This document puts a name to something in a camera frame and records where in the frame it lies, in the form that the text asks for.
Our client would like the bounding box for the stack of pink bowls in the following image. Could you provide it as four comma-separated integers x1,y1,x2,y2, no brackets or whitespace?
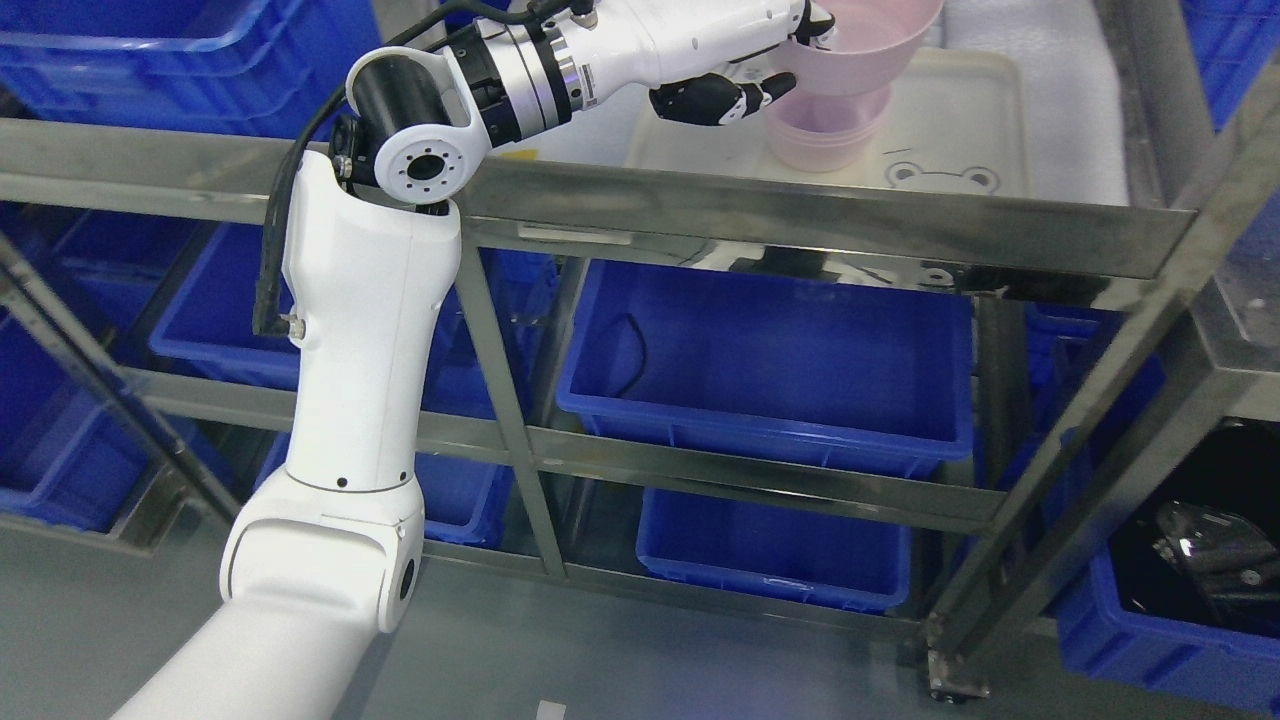
765,85,893,172

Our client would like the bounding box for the blue bin with cable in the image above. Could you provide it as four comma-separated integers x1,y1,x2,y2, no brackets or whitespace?
556,263,975,479

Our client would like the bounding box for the blue bin lower shelf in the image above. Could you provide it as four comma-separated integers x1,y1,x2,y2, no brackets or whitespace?
635,489,911,615

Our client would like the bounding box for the black cable in bin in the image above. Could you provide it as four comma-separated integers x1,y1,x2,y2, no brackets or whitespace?
611,313,649,398

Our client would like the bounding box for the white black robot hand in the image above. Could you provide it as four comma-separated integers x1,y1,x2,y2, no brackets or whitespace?
557,1,836,126

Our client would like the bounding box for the blue bin left shelf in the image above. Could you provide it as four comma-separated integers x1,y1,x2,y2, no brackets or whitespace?
148,224,559,419

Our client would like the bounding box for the black helmet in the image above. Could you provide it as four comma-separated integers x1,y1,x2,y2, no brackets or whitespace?
1110,421,1279,638

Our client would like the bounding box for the white foam mat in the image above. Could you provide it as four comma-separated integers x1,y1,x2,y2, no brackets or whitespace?
520,0,1132,208

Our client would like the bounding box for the steel shelf rack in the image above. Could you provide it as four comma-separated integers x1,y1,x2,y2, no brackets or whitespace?
0,0,1280,701

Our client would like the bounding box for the blue bin shelf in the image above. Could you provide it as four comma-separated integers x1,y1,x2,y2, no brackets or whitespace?
635,489,911,615
148,224,559,419

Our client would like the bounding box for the pink ikea bowl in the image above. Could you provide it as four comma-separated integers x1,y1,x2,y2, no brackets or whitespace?
768,1,945,97

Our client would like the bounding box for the blue bin holding helmet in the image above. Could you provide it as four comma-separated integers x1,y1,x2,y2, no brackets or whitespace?
1050,420,1280,716

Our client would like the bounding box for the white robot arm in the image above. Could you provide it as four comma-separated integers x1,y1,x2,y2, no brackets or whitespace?
116,1,593,719

